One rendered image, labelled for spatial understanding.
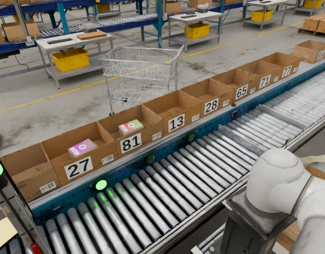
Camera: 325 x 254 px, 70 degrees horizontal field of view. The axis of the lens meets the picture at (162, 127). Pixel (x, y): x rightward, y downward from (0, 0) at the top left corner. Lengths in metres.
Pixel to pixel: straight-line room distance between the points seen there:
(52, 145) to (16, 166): 0.24
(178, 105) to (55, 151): 1.10
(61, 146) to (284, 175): 1.39
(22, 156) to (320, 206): 1.57
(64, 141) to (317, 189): 1.46
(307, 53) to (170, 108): 2.07
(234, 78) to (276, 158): 1.87
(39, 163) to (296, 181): 1.51
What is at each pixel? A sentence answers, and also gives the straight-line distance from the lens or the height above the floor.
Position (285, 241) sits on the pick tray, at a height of 0.80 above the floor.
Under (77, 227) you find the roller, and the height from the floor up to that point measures 0.75.
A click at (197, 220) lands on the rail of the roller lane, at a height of 0.72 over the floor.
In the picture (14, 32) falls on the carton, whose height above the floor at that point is 0.94.
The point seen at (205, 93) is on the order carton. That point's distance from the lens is 2.39.
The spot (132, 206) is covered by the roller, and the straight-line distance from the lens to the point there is 1.54.
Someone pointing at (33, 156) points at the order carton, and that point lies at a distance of 1.75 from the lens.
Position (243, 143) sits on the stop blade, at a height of 0.76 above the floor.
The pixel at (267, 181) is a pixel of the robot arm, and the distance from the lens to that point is 0.87.
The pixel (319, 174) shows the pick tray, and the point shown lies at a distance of 1.87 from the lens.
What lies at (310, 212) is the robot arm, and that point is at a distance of 0.83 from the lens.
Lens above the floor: 1.99
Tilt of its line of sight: 36 degrees down
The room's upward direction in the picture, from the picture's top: 2 degrees counter-clockwise
